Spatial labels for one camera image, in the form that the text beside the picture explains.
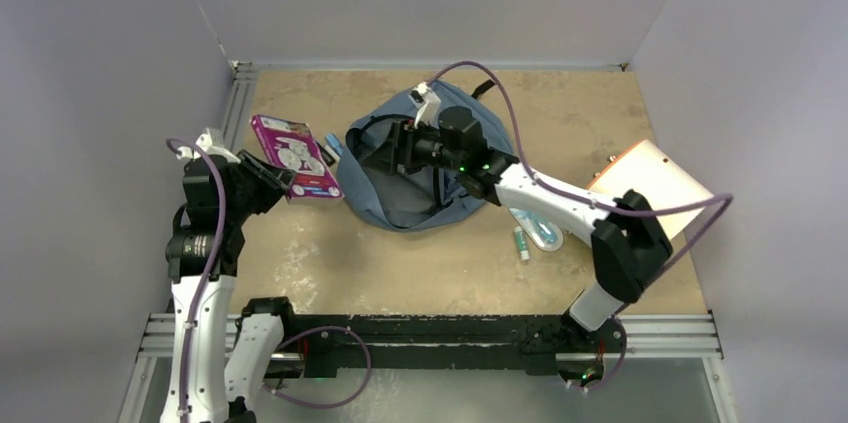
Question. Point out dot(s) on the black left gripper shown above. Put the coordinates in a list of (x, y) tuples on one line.
[(273, 180)]

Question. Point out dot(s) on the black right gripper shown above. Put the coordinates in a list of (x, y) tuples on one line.
[(399, 149)]

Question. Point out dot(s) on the blue fabric backpack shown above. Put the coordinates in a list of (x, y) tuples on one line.
[(403, 176)]

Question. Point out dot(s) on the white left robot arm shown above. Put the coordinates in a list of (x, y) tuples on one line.
[(206, 383)]

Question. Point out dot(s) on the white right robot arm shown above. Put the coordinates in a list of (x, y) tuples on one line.
[(628, 244)]

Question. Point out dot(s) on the light blue scissors blister pack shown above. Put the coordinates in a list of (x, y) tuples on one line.
[(545, 235)]

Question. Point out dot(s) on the green white glue stick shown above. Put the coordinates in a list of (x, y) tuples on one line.
[(521, 244)]

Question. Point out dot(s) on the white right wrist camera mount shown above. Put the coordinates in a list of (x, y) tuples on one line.
[(427, 104)]

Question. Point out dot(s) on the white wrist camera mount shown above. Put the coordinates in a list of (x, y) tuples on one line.
[(427, 104), (211, 142)]

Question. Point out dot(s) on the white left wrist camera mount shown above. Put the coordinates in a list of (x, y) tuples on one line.
[(211, 142)]

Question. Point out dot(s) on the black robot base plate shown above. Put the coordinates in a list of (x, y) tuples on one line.
[(535, 344)]

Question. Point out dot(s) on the white orange-edged ring binder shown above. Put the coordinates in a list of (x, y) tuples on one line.
[(647, 170)]

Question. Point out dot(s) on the aluminium frame rails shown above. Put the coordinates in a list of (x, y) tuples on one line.
[(430, 156)]

